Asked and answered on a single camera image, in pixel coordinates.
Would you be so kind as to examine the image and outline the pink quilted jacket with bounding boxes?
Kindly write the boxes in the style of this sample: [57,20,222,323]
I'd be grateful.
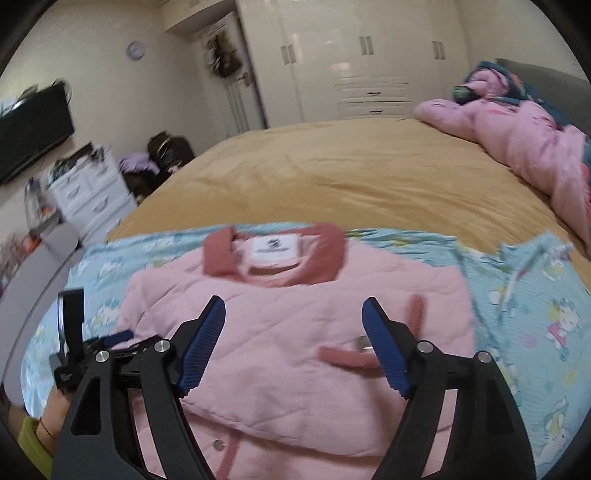
[118,224,475,479]

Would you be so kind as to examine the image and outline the purple clothes pile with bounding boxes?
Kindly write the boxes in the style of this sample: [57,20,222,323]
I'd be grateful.
[119,152,160,175]

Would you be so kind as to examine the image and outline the white bedroom door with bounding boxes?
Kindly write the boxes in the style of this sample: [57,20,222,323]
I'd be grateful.
[193,11,266,140]

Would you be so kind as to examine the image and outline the person's left hand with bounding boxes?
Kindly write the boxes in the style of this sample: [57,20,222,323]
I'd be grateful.
[39,386,73,439]

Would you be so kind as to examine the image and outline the blue Hello Kitty blanket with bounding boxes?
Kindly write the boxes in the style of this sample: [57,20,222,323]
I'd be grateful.
[20,223,591,476]

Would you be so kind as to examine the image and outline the white drawer cabinet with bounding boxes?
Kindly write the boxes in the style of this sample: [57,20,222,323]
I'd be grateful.
[46,146,137,245]

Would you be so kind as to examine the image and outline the black bag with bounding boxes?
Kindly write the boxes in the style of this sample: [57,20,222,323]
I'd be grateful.
[147,131,195,169]

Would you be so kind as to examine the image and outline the tan bed cover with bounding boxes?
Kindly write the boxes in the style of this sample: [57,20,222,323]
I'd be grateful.
[113,117,590,279]

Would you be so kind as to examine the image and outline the bags hanging on door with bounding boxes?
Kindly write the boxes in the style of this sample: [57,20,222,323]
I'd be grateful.
[205,30,242,79]

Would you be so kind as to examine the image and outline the pink crumpled comforter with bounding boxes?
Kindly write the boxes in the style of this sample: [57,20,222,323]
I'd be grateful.
[413,61,590,246]

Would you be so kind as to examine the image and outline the white wardrobe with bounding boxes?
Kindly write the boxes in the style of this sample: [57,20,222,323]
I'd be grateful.
[238,1,469,127]

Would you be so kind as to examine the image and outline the grey headboard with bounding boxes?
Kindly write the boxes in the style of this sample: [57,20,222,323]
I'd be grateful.
[496,58,591,136]

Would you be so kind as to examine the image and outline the black wall television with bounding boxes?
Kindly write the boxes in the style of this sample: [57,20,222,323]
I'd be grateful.
[0,81,75,184]

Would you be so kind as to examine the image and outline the round wall clock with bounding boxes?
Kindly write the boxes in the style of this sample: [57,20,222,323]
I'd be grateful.
[125,40,145,62]

